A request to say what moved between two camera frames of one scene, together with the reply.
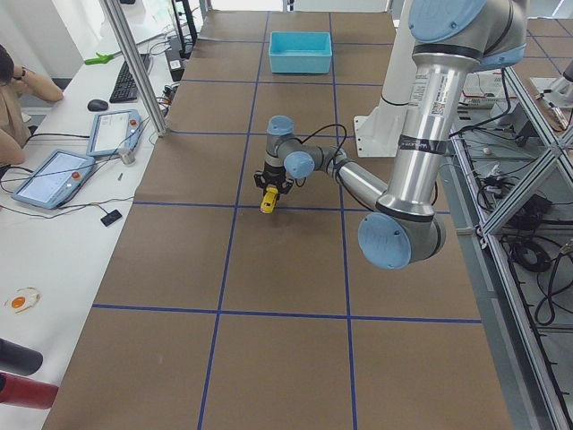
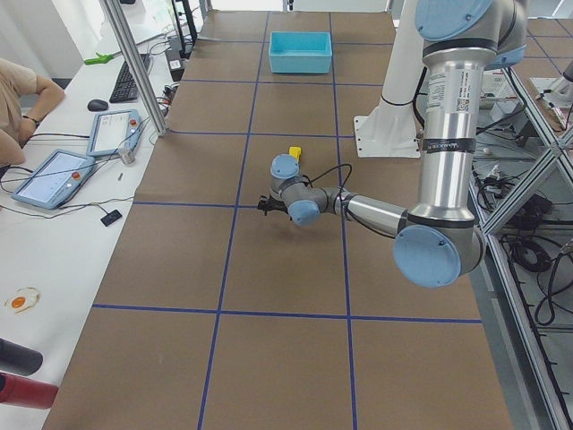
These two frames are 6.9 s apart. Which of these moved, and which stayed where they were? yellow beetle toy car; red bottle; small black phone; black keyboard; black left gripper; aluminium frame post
Moved: yellow beetle toy car; black left gripper
Stayed: small black phone; aluminium frame post; red bottle; black keyboard
